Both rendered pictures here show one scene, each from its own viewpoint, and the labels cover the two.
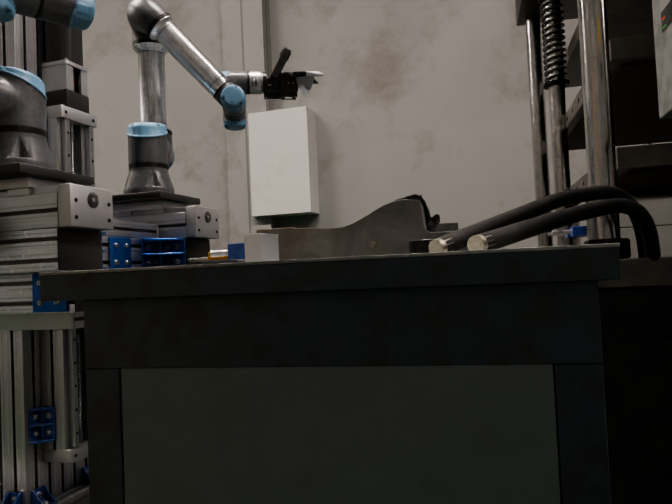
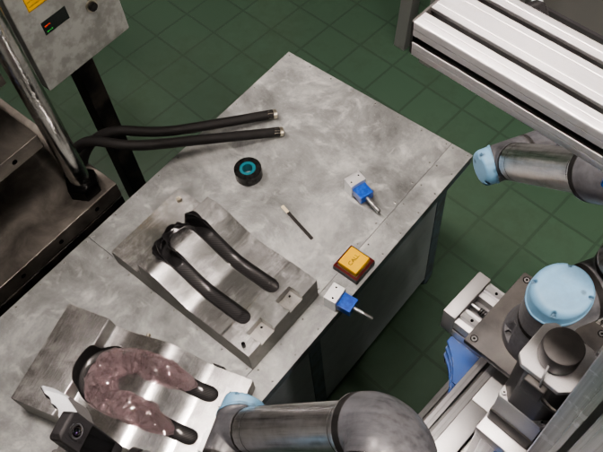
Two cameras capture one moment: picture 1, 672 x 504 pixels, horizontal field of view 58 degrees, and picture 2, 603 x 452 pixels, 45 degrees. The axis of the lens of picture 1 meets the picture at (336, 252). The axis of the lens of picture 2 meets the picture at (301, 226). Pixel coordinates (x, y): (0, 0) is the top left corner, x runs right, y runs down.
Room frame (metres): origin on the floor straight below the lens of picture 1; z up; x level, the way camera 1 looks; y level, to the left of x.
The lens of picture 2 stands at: (2.11, 0.62, 2.54)
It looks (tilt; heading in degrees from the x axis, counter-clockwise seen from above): 58 degrees down; 213
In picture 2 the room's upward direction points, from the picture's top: 7 degrees counter-clockwise
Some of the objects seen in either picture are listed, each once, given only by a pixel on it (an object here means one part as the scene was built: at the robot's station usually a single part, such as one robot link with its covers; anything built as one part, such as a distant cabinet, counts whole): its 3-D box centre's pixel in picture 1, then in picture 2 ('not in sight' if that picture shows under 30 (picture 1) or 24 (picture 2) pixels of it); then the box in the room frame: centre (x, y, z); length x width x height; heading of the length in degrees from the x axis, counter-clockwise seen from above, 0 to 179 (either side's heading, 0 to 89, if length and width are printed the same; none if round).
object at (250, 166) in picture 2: (431, 249); (248, 171); (1.11, -0.18, 0.82); 0.08 x 0.08 x 0.04
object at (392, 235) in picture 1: (374, 235); (211, 266); (1.45, -0.09, 0.87); 0.50 x 0.26 x 0.14; 77
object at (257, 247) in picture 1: (240, 251); (364, 195); (1.06, 0.17, 0.83); 0.13 x 0.05 x 0.05; 60
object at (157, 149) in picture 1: (148, 144); not in sight; (1.84, 0.56, 1.20); 0.13 x 0.12 x 0.14; 8
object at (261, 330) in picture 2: not in sight; (261, 333); (1.56, 0.12, 0.87); 0.05 x 0.05 x 0.04; 77
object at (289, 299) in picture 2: not in sight; (289, 301); (1.45, 0.14, 0.87); 0.05 x 0.05 x 0.04; 77
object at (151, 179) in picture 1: (149, 181); not in sight; (1.84, 0.56, 1.09); 0.15 x 0.15 x 0.10
